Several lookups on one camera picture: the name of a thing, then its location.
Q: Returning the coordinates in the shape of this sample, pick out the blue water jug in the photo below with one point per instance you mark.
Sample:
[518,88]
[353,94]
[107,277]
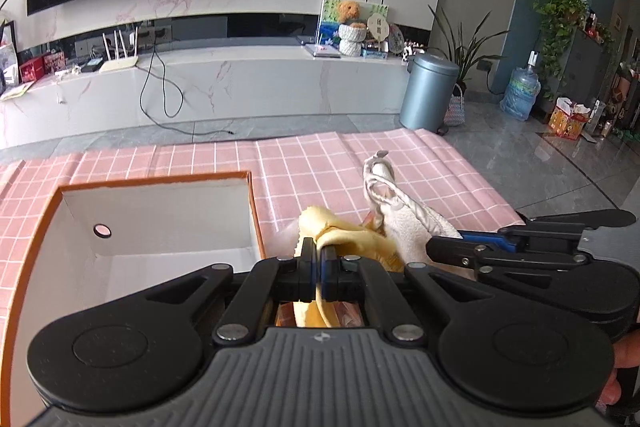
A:
[520,94]

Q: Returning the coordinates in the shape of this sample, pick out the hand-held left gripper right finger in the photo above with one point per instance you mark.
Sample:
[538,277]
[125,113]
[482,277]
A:
[327,274]

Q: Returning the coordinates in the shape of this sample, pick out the small cow figurine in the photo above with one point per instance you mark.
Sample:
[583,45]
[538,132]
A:
[406,55]

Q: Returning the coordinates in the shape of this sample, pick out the grey cabinet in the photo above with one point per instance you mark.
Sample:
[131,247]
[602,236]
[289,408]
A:
[585,57]

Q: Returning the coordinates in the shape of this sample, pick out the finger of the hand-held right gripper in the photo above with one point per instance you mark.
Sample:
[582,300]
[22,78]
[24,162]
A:
[450,249]
[487,241]

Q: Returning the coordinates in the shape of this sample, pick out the white marble television bench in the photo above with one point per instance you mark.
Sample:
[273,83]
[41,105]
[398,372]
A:
[275,82]

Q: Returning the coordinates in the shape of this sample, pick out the grey-blue metal trash can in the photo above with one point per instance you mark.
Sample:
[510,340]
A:
[427,92]

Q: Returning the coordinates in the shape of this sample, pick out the trailing green plant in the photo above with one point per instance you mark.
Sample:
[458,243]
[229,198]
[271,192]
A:
[560,14]

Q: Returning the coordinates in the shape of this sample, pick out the orange-rimmed white box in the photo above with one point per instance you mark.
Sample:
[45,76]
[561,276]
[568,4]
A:
[165,217]

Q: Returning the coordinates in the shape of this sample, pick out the white router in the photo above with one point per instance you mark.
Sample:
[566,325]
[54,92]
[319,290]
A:
[117,64]

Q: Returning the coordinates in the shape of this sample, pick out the brown teddy bear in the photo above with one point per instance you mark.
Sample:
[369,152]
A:
[347,11]

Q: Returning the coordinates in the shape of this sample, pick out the decorative plate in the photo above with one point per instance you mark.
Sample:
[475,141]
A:
[395,39]

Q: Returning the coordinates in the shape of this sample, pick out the long-leaf potted plant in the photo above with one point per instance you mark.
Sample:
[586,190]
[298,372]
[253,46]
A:
[467,59]

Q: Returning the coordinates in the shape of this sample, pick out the pink checked tablecloth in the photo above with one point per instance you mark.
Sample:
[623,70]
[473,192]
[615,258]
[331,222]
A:
[310,167]

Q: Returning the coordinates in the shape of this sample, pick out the red gift box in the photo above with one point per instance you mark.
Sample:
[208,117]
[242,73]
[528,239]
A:
[565,122]

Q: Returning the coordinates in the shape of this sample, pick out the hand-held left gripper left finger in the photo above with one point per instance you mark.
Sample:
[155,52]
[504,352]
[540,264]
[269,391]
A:
[307,277]

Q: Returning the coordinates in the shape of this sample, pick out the round paper fan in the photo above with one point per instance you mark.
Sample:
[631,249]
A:
[378,28]

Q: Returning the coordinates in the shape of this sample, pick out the black set-top box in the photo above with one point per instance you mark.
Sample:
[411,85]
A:
[91,66]

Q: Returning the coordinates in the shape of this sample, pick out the woven handbag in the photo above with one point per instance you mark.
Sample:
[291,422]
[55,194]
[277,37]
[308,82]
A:
[454,112]

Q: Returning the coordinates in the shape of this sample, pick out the person's right hand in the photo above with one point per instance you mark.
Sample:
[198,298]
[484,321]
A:
[629,352]

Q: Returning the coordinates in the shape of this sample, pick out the flat white book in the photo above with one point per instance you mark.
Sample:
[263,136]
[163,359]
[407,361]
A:
[322,51]

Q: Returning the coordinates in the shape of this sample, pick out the yellow papers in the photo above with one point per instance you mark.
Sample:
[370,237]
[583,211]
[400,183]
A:
[17,91]

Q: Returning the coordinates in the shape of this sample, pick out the yellow cloth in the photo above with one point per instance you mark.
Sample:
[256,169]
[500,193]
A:
[350,239]

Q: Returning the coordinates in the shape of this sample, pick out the black picture frame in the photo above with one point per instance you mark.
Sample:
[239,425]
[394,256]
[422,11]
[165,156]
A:
[7,57]

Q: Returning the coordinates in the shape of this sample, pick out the white woven pot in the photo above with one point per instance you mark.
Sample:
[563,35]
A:
[351,39]

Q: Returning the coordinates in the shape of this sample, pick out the painted picture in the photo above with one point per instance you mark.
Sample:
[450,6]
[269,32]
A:
[327,17]

